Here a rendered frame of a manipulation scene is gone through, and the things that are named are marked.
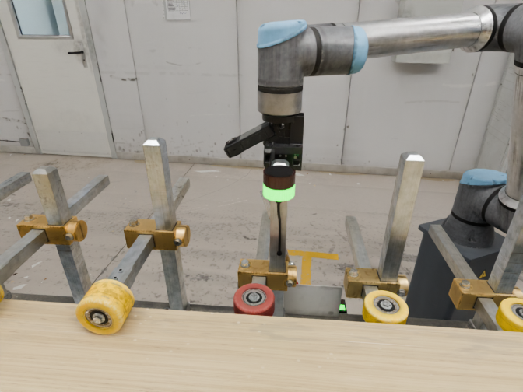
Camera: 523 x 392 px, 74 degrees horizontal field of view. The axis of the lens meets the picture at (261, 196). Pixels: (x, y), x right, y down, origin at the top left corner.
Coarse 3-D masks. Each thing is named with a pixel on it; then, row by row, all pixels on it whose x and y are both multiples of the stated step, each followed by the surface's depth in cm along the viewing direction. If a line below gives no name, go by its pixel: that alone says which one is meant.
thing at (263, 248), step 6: (264, 216) 102; (264, 222) 99; (264, 228) 97; (264, 234) 94; (258, 240) 91; (264, 240) 91; (258, 246) 89; (264, 246) 89; (258, 252) 87; (264, 252) 87; (258, 258) 85; (264, 258) 85; (252, 282) 77; (258, 282) 77; (264, 282) 77
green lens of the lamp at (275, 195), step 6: (264, 186) 64; (294, 186) 64; (264, 192) 65; (270, 192) 63; (276, 192) 63; (282, 192) 63; (288, 192) 63; (294, 192) 66; (270, 198) 64; (276, 198) 63; (282, 198) 63; (288, 198) 64
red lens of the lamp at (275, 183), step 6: (264, 174) 63; (294, 174) 63; (264, 180) 64; (270, 180) 62; (276, 180) 62; (282, 180) 62; (288, 180) 62; (294, 180) 64; (270, 186) 63; (276, 186) 62; (282, 186) 62; (288, 186) 63
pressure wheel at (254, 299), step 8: (240, 288) 69; (248, 288) 69; (256, 288) 69; (264, 288) 69; (240, 296) 67; (248, 296) 67; (256, 296) 66; (264, 296) 67; (272, 296) 67; (240, 304) 65; (248, 304) 65; (256, 304) 65; (264, 304) 65; (272, 304) 66; (240, 312) 65; (248, 312) 64; (256, 312) 64; (264, 312) 64; (272, 312) 66
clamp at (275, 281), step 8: (256, 264) 81; (264, 264) 81; (288, 264) 81; (240, 272) 79; (248, 272) 79; (256, 272) 79; (264, 272) 79; (272, 272) 79; (280, 272) 79; (288, 272) 79; (296, 272) 79; (240, 280) 80; (248, 280) 80; (272, 280) 79; (280, 280) 79; (288, 280) 79; (296, 280) 79; (272, 288) 80; (280, 288) 80
